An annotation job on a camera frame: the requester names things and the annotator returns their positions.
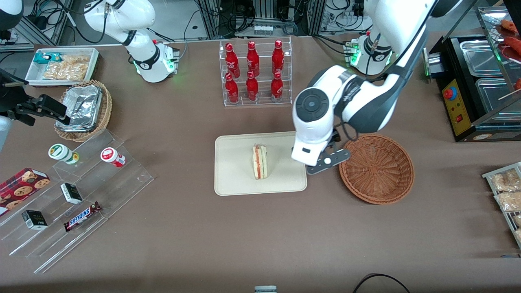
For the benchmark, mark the triangle layered sandwich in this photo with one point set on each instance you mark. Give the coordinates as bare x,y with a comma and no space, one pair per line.
259,162

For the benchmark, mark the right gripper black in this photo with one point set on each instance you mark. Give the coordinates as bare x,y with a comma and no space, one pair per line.
11,102

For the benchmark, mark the black food warmer machine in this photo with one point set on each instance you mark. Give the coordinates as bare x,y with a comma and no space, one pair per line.
447,53

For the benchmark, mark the cream rectangular serving tray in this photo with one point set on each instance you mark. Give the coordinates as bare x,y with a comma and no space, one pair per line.
236,162

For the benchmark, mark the small grey device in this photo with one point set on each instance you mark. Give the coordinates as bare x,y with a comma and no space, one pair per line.
265,289

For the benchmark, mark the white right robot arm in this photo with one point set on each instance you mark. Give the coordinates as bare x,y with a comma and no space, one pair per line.
122,16

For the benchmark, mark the red lid white jar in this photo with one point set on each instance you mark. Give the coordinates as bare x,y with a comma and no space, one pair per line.
110,155

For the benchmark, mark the white power strip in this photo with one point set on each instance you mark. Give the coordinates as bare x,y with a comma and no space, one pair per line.
262,29

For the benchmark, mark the stacked aluminium foil trays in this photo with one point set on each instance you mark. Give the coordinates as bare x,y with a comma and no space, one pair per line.
83,108

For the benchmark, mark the red cola bottle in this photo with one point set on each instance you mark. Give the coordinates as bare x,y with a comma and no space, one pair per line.
278,55
252,86
231,59
252,57
276,85
231,88

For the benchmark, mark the glass display cover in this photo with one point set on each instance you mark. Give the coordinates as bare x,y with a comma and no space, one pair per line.
488,24

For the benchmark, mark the small black carton box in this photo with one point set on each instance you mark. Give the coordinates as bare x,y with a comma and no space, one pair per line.
34,219
71,194

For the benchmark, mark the clear bag fried snacks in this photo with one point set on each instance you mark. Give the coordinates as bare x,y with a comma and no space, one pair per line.
67,69

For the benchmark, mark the clear acrylic bottle rack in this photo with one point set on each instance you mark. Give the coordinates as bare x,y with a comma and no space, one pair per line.
263,40

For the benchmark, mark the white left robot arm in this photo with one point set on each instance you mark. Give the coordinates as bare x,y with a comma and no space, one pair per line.
399,24

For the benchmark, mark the white rectangular plastic bin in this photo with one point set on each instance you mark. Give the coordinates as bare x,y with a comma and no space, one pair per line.
28,77

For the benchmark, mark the grey snack display tray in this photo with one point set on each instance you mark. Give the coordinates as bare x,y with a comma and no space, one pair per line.
488,176

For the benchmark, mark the steel food pan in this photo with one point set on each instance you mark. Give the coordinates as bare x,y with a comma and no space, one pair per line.
492,97
480,57

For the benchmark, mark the Snickers chocolate bar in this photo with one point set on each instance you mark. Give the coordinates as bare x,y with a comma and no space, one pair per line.
81,216

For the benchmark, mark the light wicker basket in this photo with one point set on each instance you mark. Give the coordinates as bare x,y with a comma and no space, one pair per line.
106,110

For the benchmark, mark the red plaid cookie box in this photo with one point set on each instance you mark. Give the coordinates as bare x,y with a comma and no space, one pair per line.
20,189

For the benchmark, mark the green snack packet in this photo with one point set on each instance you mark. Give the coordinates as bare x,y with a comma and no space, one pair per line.
42,57

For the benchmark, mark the brown round wicker basket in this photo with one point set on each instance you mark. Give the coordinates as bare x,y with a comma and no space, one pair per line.
378,171

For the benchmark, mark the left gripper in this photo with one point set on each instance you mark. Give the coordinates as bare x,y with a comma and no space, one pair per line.
336,137

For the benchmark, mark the clear acrylic stepped shelf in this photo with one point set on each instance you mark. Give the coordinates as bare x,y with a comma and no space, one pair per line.
122,183

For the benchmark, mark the clear bag pale snacks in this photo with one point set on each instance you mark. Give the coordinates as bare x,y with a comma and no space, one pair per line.
504,181
508,201

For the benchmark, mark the green sunflower white jar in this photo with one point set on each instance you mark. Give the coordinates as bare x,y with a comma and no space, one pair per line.
59,151

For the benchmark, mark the red sausage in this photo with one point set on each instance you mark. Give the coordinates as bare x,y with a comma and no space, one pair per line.
513,44
511,26

